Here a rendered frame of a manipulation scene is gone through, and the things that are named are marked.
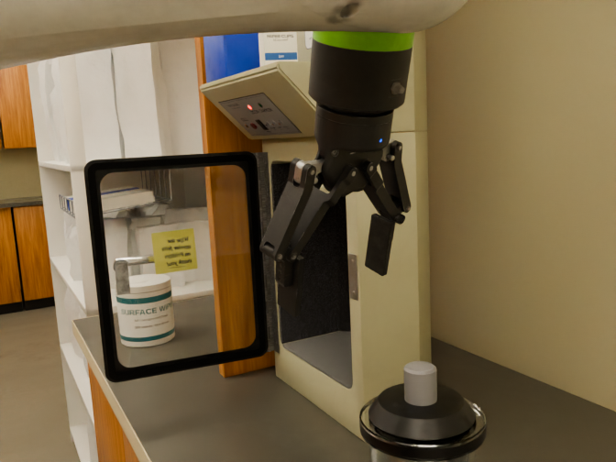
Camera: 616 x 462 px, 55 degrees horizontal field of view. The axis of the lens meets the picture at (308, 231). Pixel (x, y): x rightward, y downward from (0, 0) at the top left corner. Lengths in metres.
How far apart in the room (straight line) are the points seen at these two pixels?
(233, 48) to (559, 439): 0.79
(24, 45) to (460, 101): 1.03
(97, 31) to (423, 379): 0.36
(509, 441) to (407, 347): 0.20
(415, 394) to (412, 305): 0.44
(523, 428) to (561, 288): 0.28
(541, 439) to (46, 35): 0.86
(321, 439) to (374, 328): 0.20
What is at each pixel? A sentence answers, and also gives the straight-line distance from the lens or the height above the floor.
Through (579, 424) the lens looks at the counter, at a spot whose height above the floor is 0.94.
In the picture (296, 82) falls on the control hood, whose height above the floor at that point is 1.48.
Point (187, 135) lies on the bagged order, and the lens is 2.21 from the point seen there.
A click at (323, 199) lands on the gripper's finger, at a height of 1.35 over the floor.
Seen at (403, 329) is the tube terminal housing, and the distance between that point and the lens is 0.96.
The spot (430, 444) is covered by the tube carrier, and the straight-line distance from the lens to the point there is 0.51.
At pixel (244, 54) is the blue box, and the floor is 1.55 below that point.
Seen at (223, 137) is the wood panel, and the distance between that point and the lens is 1.17.
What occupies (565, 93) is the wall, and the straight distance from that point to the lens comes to 1.15.
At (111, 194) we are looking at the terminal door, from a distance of 1.09.
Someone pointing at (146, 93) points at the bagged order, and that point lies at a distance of 2.06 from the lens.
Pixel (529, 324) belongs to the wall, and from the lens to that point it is 1.26.
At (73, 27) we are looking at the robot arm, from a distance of 0.41.
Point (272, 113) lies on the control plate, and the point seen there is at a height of 1.45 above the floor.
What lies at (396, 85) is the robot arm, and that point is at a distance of 0.55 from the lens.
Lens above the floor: 1.41
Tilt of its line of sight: 9 degrees down
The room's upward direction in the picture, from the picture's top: 3 degrees counter-clockwise
